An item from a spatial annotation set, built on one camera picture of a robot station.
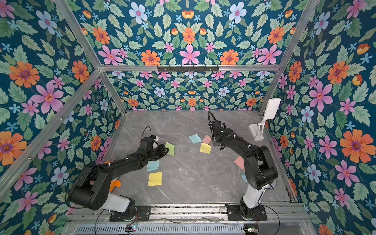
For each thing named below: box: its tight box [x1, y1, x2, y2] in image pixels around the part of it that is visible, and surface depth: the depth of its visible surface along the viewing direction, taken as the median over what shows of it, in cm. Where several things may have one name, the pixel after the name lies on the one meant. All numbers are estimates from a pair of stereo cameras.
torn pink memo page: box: [202, 134, 212, 145], surface depth 106 cm
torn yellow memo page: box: [199, 142, 212, 154], surface depth 100 cm
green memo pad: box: [164, 141, 175, 156], surface depth 97 cm
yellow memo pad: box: [148, 171, 163, 187], surface depth 86 cm
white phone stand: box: [248, 97, 282, 142], surface depth 87 cm
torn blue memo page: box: [188, 133, 203, 144], surface depth 104 cm
